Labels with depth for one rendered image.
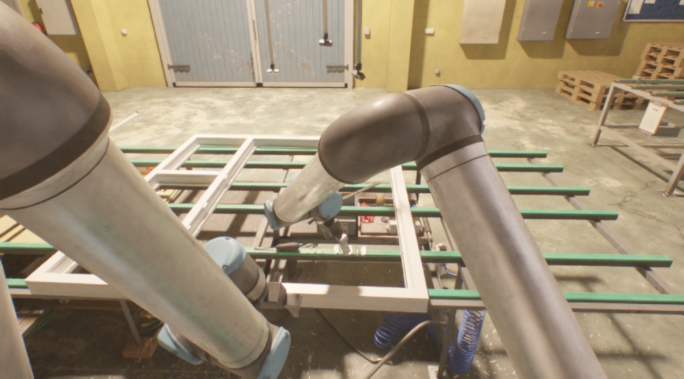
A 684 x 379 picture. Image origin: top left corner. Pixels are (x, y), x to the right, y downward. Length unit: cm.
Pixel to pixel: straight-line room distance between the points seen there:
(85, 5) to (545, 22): 879
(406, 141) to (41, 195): 41
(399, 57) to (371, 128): 671
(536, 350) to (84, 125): 57
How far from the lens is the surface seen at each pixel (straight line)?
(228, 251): 73
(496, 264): 56
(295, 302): 92
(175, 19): 824
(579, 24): 845
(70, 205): 31
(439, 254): 161
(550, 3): 811
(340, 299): 132
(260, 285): 83
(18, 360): 52
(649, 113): 505
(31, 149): 27
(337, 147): 54
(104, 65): 882
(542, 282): 58
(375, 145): 51
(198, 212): 183
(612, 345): 282
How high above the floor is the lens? 189
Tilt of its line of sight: 27 degrees down
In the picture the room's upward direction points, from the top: straight up
